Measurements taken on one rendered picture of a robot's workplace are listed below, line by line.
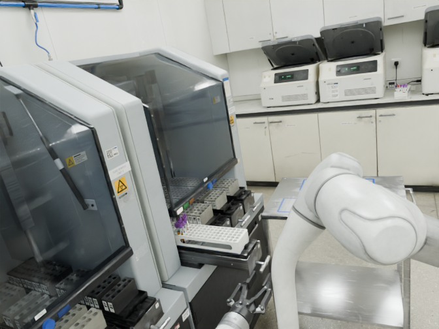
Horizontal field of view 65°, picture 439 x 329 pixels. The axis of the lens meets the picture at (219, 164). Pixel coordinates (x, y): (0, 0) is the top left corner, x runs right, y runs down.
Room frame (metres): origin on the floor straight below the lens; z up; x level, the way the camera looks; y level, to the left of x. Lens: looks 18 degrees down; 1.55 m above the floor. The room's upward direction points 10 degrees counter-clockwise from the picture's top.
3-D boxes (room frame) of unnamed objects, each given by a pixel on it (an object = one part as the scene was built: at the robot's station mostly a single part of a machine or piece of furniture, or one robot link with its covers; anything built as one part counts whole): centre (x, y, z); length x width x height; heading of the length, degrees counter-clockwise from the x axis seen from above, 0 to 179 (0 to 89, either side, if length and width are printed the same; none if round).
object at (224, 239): (1.24, 0.09, 0.83); 0.30 x 0.10 x 0.06; 60
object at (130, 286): (0.95, 0.39, 0.85); 0.12 x 0.02 x 0.06; 150
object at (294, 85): (3.66, -0.93, 1.22); 0.62 x 0.56 x 0.64; 148
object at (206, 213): (1.43, 0.11, 0.85); 0.12 x 0.02 x 0.06; 150
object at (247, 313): (0.91, 0.01, 0.75); 0.09 x 0.08 x 0.07; 150
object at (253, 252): (1.31, 0.20, 0.78); 0.73 x 0.14 x 0.09; 60
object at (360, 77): (3.37, -1.44, 1.24); 0.62 x 0.56 x 0.69; 150
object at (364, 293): (1.47, -0.51, 0.41); 0.67 x 0.46 x 0.82; 64
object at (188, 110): (1.62, 0.27, 1.28); 0.61 x 0.51 x 0.63; 150
